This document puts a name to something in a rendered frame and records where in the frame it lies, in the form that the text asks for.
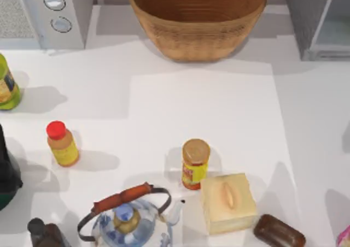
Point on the woven wicker basket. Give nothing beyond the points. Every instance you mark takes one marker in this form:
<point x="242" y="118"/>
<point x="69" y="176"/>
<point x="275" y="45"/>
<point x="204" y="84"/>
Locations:
<point x="197" y="20"/>

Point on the brown soap bar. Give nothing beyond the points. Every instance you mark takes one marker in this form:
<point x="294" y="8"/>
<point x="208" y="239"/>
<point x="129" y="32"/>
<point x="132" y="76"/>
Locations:
<point x="279" y="232"/>

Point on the pale yellow tissue box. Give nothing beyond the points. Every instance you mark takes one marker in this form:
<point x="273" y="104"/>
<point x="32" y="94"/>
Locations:
<point x="228" y="203"/>

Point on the dark brown bottle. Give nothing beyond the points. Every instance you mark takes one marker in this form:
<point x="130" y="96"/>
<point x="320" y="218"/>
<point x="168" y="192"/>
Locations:
<point x="45" y="234"/>

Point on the blue and white teapot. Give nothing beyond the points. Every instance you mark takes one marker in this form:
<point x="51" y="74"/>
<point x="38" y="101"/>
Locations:
<point x="131" y="219"/>

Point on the orange and yellow jar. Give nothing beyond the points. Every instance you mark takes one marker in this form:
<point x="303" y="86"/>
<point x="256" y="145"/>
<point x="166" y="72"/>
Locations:
<point x="194" y="165"/>

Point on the microwave knob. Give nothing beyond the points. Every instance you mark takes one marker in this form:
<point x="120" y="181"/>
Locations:
<point x="54" y="1"/>
<point x="61" y="24"/>

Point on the black and green bottle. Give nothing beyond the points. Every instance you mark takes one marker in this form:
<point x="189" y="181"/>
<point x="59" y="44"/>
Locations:
<point x="6" y="173"/>

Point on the pale microwave oven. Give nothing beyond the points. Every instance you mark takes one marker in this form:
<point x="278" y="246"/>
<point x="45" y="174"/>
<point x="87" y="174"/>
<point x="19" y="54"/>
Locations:
<point x="41" y="14"/>

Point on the yellow bottle with red cap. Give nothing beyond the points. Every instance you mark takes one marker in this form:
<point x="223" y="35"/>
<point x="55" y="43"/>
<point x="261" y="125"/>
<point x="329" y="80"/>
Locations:
<point x="63" y="146"/>

